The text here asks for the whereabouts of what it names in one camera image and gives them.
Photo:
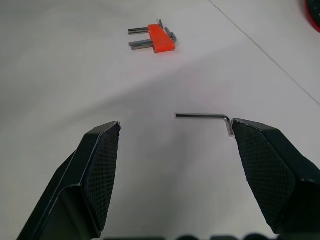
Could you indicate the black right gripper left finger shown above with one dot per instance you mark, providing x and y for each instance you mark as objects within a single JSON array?
[{"x": 92, "y": 175}]

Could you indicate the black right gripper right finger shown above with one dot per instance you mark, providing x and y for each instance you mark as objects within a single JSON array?
[{"x": 275, "y": 170}]

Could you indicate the silver hex key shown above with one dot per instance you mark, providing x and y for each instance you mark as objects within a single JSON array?
[{"x": 211, "y": 117}]

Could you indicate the orange plastic hex key holder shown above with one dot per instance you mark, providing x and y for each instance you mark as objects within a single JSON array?
[{"x": 160, "y": 38}]

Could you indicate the small grey metal hex key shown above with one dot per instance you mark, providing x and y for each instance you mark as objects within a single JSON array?
[{"x": 158, "y": 22}]

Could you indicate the orange block with metal rods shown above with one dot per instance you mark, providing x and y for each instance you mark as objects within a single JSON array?
[{"x": 141, "y": 45}]

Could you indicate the red and black round object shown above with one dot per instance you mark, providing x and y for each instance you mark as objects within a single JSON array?
[{"x": 314, "y": 12}]

